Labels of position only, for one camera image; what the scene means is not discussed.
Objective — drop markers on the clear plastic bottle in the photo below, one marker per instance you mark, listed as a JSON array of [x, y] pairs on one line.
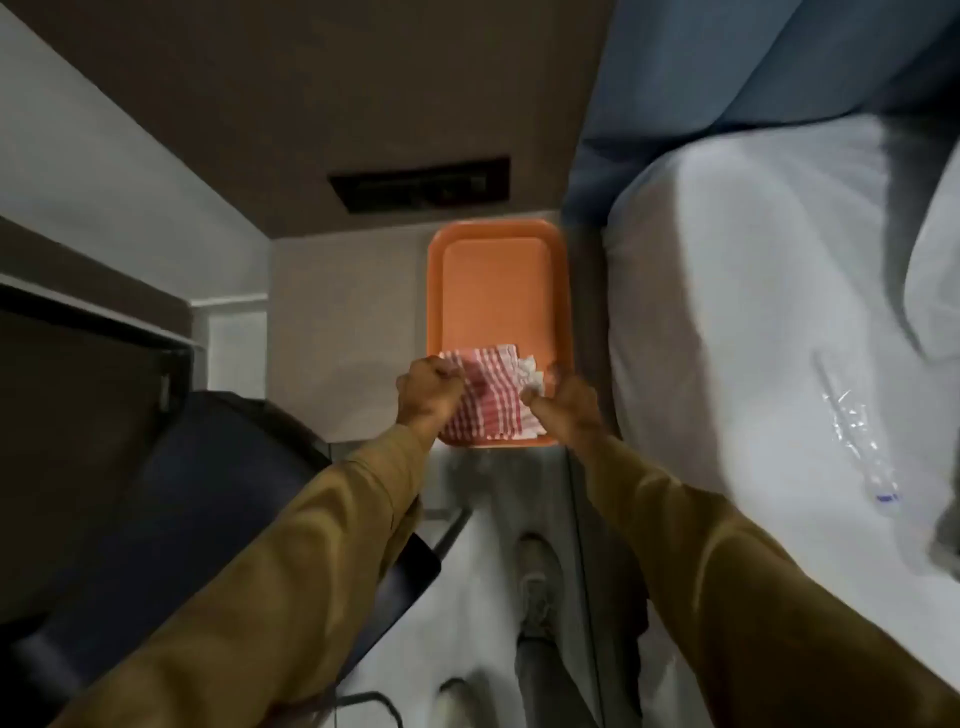
[[855, 431]]

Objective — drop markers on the person's right fingers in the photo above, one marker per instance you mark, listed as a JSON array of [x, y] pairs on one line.
[[541, 396]]

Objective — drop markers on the person's right leg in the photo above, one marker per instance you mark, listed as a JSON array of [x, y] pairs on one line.
[[547, 686]]

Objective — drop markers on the person's shoe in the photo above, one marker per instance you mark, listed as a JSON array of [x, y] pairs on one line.
[[538, 581], [456, 705]]

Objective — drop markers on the person's left shoe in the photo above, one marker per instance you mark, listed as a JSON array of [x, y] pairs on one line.
[[456, 705]]

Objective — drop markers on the black office chair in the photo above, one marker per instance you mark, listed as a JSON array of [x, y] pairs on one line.
[[187, 510]]

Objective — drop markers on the bed with white sheet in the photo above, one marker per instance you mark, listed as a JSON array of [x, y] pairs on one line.
[[750, 315]]

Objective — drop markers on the beige nightstand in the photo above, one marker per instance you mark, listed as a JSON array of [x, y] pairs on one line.
[[345, 337]]

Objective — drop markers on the white pillow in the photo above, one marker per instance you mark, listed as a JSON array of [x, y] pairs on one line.
[[937, 277]]

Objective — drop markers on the person's right shoe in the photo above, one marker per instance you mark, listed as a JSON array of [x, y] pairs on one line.
[[538, 581]]

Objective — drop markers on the person's left hand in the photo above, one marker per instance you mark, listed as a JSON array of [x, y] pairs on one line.
[[426, 396]]

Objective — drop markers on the red white checked cloth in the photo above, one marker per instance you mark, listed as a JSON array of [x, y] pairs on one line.
[[491, 397]]

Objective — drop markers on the person's right hand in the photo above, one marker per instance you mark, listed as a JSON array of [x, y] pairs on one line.
[[571, 411]]

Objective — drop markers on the black wall socket panel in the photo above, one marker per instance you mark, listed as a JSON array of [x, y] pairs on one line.
[[420, 185]]

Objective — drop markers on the person's right forearm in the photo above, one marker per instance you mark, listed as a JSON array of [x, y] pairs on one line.
[[750, 600]]

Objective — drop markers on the person's left fingers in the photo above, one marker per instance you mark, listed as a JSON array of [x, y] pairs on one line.
[[448, 374]]

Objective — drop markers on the orange plastic tray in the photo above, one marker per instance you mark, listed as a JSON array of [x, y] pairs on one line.
[[499, 292]]

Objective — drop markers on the person's left forearm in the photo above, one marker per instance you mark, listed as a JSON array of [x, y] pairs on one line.
[[285, 585]]

